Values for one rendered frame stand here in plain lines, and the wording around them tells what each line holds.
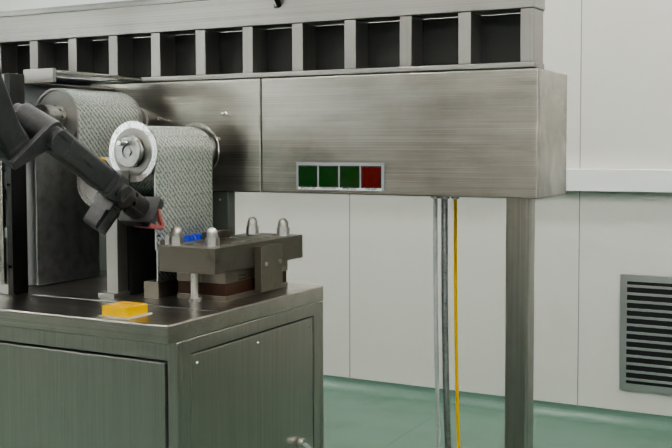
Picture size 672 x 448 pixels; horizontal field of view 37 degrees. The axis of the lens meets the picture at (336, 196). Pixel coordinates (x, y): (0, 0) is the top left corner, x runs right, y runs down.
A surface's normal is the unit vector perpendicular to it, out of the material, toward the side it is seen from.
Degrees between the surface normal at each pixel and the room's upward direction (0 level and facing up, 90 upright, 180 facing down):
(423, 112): 90
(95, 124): 92
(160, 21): 90
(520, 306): 90
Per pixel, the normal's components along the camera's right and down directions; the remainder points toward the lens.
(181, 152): 0.88, 0.02
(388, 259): -0.47, 0.05
